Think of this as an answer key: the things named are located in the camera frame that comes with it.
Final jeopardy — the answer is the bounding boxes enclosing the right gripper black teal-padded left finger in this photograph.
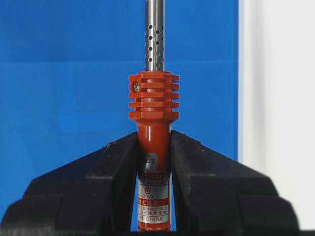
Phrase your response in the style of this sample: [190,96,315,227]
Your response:
[0,133,138,236]

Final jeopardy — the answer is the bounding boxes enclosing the right gripper black teal-padded right finger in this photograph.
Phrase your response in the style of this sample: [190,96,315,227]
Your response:
[170,131,299,236]

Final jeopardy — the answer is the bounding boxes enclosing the red handled soldering iron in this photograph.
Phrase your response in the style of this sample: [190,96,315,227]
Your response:
[129,0,179,232]

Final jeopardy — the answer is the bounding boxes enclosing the blue table cloth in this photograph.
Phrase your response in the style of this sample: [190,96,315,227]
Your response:
[0,0,244,233]

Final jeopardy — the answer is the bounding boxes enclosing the large white board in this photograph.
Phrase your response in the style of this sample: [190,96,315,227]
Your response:
[238,0,315,230]

